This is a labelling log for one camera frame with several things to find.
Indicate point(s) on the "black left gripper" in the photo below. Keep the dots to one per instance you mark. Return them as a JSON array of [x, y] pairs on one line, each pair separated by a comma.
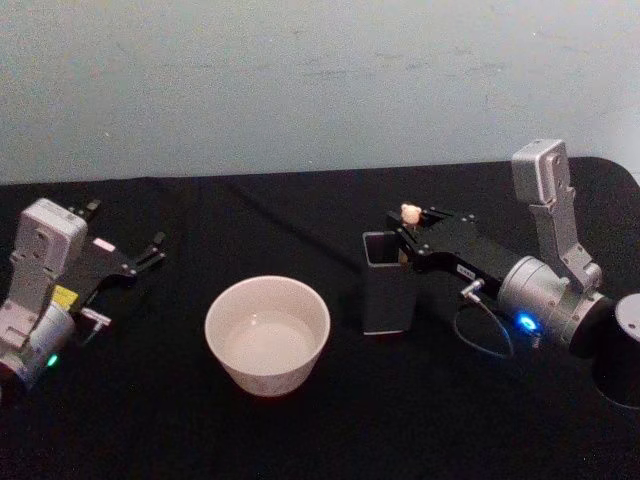
[[102, 265]]

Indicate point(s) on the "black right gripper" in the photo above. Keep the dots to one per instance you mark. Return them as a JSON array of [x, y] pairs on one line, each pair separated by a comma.
[[470, 252]]

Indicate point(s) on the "bear-topped wooden stick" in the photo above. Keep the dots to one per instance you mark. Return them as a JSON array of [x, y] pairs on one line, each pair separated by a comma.
[[411, 215]]

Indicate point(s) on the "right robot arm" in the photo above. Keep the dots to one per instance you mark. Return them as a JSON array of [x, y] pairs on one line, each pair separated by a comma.
[[540, 295]]

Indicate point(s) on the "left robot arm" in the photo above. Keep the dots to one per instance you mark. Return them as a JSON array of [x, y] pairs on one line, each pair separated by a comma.
[[45, 240]]

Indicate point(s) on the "grey square holder cup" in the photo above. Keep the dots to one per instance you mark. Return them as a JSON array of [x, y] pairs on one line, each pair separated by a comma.
[[387, 305]]

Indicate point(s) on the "white ceramic bowl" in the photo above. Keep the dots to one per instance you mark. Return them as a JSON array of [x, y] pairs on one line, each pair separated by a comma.
[[267, 340]]

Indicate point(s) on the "black table cloth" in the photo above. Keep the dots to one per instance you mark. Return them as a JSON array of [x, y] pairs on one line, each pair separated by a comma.
[[320, 440]]

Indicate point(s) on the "plain pale wall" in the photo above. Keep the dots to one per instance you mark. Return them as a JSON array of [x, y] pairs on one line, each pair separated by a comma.
[[320, 80]]

